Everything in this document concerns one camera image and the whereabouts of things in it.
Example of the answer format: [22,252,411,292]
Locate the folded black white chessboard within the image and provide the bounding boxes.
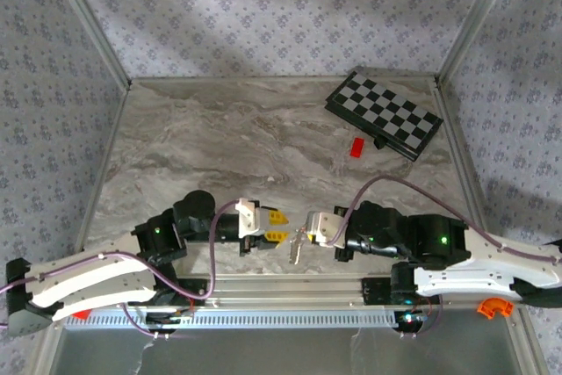
[323,68,444,163]

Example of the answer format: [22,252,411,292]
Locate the short purple cable loop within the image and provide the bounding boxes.
[122,306,173,341]
[397,295,445,341]

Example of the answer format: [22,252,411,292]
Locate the aluminium frame post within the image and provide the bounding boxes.
[434,0,526,86]
[41,0,133,90]

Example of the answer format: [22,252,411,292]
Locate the grey slotted cable duct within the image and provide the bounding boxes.
[63,307,403,330]

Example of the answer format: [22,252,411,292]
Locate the small circuit board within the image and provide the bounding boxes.
[146,311,194,327]
[394,311,429,327]

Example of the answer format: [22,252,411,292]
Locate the aluminium front rail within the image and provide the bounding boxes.
[179,272,526,311]

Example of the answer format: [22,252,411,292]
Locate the aluminium side rail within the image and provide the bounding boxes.
[432,80,495,229]
[72,84,131,257]

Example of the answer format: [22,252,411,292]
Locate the clear plastic bag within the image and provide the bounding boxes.
[287,238,303,265]

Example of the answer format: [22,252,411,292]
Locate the red black power wires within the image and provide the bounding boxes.
[177,290,197,317]
[412,292,435,318]

